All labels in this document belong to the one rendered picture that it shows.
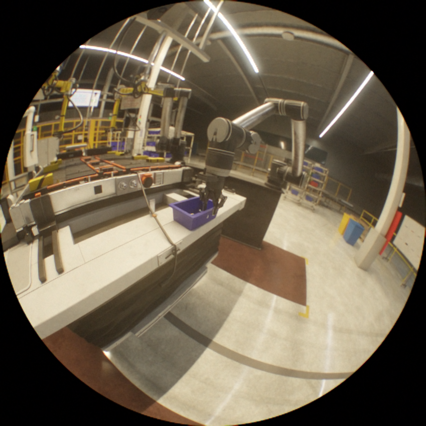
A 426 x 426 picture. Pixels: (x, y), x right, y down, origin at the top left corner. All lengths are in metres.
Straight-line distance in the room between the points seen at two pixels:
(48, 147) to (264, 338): 11.50
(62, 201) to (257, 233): 2.01
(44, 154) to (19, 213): 10.17
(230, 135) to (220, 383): 1.42
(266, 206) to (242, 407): 2.08
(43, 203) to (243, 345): 1.50
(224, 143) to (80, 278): 0.64
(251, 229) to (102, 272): 1.80
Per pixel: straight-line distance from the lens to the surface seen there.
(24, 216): 0.81
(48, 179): 0.86
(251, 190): 1.77
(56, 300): 0.48
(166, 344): 1.19
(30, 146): 4.47
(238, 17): 10.82
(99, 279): 0.45
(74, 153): 2.33
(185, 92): 2.06
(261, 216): 1.86
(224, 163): 0.52
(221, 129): 0.51
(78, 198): 0.76
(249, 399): 1.31
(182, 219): 0.60
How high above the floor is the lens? 1.17
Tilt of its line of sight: 25 degrees down
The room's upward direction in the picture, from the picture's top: 12 degrees clockwise
